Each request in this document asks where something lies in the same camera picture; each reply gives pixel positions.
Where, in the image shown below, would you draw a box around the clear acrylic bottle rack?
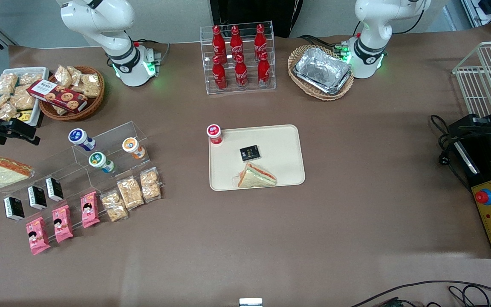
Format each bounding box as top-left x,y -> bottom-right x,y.
200,21 -> 276,95

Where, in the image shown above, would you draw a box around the red cola bottle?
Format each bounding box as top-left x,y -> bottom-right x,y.
212,55 -> 228,91
230,25 -> 244,62
212,25 -> 227,64
257,51 -> 271,87
254,23 -> 268,60
234,54 -> 248,89

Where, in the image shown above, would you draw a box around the red gum bottle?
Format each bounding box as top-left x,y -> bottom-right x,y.
206,124 -> 223,145

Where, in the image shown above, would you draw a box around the dark black cabinet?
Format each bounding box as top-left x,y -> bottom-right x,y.
209,0 -> 304,39

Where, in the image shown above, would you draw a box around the white wire basket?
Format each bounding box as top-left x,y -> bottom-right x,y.
452,41 -> 491,118

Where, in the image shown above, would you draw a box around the clear acrylic stepped stand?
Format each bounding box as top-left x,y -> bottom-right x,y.
0,121 -> 163,226

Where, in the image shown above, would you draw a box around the clear rice cracker pack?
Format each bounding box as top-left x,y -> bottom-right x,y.
18,72 -> 44,86
116,176 -> 145,211
55,65 -> 74,88
100,189 -> 129,223
139,167 -> 162,203
0,73 -> 18,96
0,102 -> 17,121
78,73 -> 101,98
9,87 -> 36,111
66,66 -> 83,86

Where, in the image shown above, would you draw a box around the light wicker oval basket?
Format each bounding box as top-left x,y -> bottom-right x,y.
288,44 -> 355,101

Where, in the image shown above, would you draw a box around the silver foil tray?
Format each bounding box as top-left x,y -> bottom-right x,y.
293,47 -> 352,95

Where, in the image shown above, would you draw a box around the triangle sandwich in clear wrap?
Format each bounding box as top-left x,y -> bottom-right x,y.
0,154 -> 36,190

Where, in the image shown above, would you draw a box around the unwrapped-looking triangle sandwich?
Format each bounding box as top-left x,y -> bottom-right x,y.
234,162 -> 277,189

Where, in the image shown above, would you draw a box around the beige plastic tray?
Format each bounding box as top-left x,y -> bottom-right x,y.
208,124 -> 306,191

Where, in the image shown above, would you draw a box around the white rectangular plastic bin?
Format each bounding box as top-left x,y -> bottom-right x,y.
0,67 -> 50,127

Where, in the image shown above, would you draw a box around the aluminium frame shelf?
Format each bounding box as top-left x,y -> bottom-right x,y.
461,0 -> 491,40

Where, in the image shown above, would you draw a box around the black power cable with plug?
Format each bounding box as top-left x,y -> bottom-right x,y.
430,114 -> 471,190

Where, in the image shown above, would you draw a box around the black white small carton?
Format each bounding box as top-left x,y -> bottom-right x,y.
27,185 -> 48,210
45,177 -> 64,202
3,196 -> 25,221

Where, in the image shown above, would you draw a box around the pink snack packet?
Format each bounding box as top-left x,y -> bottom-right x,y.
52,205 -> 75,244
80,191 -> 101,229
26,216 -> 52,256

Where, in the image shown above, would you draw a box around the orange gum bottle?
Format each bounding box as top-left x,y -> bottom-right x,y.
122,137 -> 146,160

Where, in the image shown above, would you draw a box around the small black glossy box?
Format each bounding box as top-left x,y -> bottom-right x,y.
240,145 -> 261,162

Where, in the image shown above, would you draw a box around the red cookie box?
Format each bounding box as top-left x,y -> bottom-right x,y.
27,79 -> 88,113

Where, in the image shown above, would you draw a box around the grey cable at right base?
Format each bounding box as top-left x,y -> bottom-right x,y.
134,38 -> 170,67

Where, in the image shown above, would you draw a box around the blue gum bottle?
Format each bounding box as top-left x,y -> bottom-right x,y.
68,128 -> 97,152

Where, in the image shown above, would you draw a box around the black floor cables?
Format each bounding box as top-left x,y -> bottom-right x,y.
350,280 -> 491,307

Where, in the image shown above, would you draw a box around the brown wicker snack basket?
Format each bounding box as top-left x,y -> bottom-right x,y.
39,65 -> 105,122

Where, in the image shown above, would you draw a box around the green gum bottle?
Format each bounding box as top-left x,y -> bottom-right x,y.
89,151 -> 116,174

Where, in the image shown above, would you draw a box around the black cables at left base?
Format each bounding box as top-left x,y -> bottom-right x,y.
299,21 -> 359,54

